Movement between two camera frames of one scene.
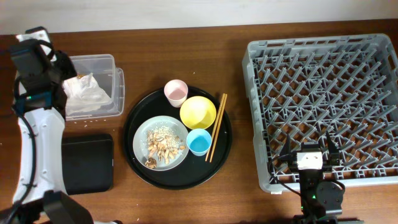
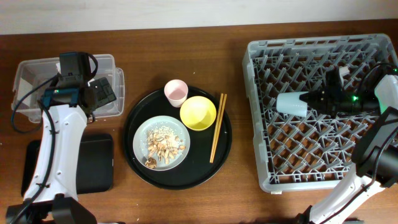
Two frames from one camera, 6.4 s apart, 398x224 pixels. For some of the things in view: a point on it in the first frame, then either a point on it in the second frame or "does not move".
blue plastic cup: x=199 y=142 → x=290 y=103
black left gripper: x=71 y=71 → x=105 y=93
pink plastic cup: x=176 y=91 does not move
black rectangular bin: x=87 y=162 does not move
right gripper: x=333 y=156 → x=328 y=100
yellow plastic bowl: x=198 y=112 does not move
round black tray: x=178 y=147 does not move
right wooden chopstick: x=218 y=128 does not move
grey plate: x=140 y=141 does not move
